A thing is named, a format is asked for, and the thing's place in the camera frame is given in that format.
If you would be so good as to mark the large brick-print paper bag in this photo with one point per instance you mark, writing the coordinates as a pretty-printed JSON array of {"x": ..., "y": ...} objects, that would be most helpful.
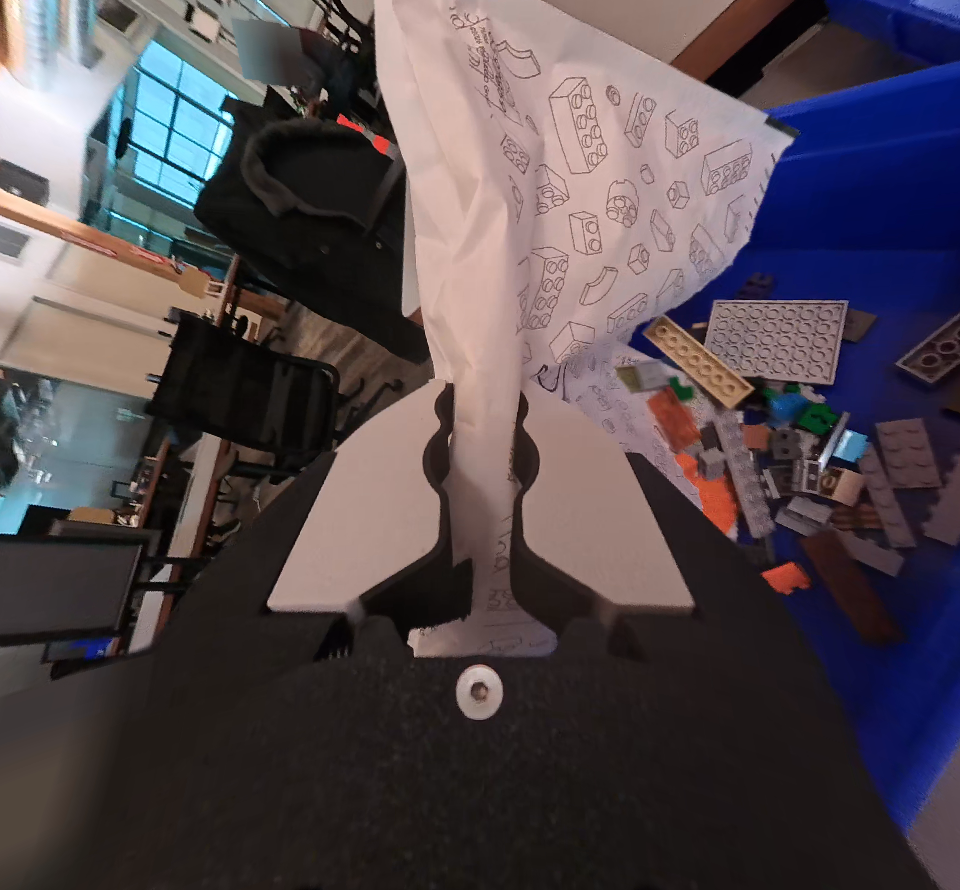
[{"x": 480, "y": 154}]

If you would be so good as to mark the black office chair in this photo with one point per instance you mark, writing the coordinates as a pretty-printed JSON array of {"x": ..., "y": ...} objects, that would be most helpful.
[{"x": 240, "y": 395}]

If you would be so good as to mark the pile of toy bricks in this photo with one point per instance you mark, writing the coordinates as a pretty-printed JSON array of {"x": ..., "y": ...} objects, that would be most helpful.
[{"x": 780, "y": 335}]

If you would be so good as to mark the dark monitor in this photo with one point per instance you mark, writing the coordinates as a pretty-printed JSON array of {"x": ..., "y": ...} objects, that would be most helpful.
[{"x": 67, "y": 582}]

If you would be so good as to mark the black jacket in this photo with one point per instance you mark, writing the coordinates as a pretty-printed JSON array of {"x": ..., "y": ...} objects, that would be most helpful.
[{"x": 315, "y": 229}]

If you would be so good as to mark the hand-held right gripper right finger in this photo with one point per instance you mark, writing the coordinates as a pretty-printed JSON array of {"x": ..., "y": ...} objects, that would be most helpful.
[{"x": 607, "y": 530}]

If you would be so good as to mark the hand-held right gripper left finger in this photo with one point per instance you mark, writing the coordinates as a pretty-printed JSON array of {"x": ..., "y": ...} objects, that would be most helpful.
[{"x": 352, "y": 522}]

